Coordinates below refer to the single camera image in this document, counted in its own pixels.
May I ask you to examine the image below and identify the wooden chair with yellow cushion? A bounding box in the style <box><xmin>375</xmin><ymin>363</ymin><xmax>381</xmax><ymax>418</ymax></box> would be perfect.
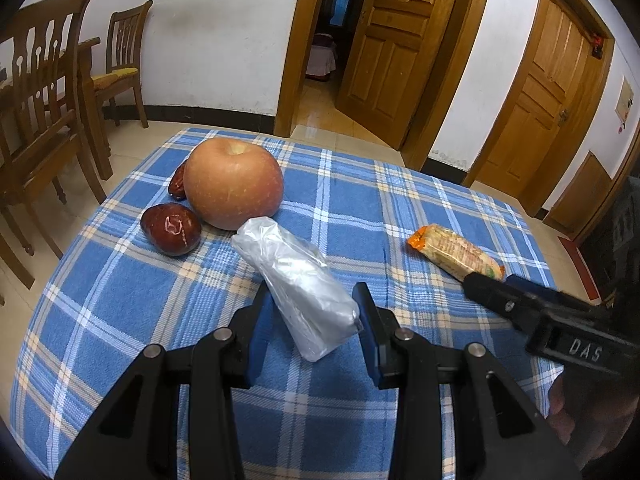
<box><xmin>91</xmin><ymin>0</ymin><xmax>154</xmax><ymax>129</ymax></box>

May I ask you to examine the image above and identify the orange snack wrapper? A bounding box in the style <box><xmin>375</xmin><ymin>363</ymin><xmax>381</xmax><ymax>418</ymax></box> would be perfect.
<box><xmin>407</xmin><ymin>224</ymin><xmax>506</xmax><ymax>281</ymax></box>

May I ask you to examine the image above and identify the wooden door frame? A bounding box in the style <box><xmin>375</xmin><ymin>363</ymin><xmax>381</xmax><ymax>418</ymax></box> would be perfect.
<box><xmin>274</xmin><ymin>0</ymin><xmax>497</xmax><ymax>171</ymax></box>
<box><xmin>462</xmin><ymin>0</ymin><xmax>616</xmax><ymax>218</ymax></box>

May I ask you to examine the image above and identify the person's right hand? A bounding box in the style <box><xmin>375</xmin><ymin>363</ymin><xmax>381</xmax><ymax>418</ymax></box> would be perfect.
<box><xmin>548</xmin><ymin>372</ymin><xmax>640</xmax><ymax>466</ymax></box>

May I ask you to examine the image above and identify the red doormat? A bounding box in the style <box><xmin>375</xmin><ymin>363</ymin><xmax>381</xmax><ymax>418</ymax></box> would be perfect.
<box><xmin>556</xmin><ymin>235</ymin><xmax>598</xmax><ymax>303</ymax></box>

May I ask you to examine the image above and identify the wooden panel door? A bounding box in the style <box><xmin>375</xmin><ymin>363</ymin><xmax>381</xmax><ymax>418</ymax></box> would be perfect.
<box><xmin>336</xmin><ymin>0</ymin><xmax>466</xmax><ymax>151</ymax></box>
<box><xmin>475</xmin><ymin>0</ymin><xmax>596</xmax><ymax>196</ymax></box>

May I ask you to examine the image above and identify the large pale red apple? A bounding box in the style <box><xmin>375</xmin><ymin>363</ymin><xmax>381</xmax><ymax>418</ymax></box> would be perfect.
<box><xmin>183</xmin><ymin>138</ymin><xmax>284</xmax><ymax>231</ymax></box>

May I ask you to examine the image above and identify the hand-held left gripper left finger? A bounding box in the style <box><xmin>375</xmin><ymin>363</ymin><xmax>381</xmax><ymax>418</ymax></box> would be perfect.
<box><xmin>55</xmin><ymin>285</ymin><xmax>271</xmax><ymax>480</ymax></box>

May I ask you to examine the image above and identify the large red jujube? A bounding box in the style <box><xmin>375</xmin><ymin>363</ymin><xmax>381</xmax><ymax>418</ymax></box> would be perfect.
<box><xmin>141</xmin><ymin>202</ymin><xmax>202</xmax><ymax>257</ymax></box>

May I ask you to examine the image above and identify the silver plastic packet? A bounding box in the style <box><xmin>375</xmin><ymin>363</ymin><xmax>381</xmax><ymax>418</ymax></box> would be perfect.
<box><xmin>231</xmin><ymin>216</ymin><xmax>363</xmax><ymax>362</ymax></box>

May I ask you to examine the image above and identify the wooden dining chair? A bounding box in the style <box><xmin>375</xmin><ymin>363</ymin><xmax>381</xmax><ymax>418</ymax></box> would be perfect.
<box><xmin>0</xmin><ymin>0</ymin><xmax>115</xmax><ymax>281</ymax></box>

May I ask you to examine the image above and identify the small red jujube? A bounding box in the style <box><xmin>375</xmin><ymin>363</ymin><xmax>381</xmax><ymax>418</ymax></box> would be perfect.
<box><xmin>168</xmin><ymin>161</ymin><xmax>189</xmax><ymax>197</ymax></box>

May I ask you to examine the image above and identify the bed with pink cover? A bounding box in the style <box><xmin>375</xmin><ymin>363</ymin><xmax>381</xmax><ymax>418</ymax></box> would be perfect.
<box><xmin>306</xmin><ymin>32</ymin><xmax>338</xmax><ymax>81</ymax></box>

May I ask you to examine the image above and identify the cream wall box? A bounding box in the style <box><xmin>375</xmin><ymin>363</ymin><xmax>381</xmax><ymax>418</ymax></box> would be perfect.
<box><xmin>614</xmin><ymin>76</ymin><xmax>635</xmax><ymax>129</ymax></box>

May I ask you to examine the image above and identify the low wooden wall cabinet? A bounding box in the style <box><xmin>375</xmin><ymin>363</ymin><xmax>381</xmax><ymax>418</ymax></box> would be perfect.
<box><xmin>542</xmin><ymin>151</ymin><xmax>615</xmax><ymax>237</ymax></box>

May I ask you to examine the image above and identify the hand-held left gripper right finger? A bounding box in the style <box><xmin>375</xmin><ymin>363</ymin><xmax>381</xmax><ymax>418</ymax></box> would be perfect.
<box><xmin>352</xmin><ymin>282</ymin><xmax>583</xmax><ymax>480</ymax></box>

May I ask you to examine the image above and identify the blue plaid tablecloth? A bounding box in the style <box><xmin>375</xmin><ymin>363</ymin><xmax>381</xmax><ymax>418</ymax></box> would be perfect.
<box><xmin>12</xmin><ymin>127</ymin><xmax>566</xmax><ymax>480</ymax></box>

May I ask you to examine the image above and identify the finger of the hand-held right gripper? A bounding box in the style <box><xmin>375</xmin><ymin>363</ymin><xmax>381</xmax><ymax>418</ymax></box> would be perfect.
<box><xmin>462</xmin><ymin>272</ymin><xmax>551</xmax><ymax>334</ymax></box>
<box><xmin>505</xmin><ymin>275</ymin><xmax>591</xmax><ymax>307</ymax></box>

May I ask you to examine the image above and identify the black entrance door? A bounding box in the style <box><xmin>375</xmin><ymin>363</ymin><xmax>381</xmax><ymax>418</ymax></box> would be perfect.
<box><xmin>580</xmin><ymin>160</ymin><xmax>640</xmax><ymax>306</ymax></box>

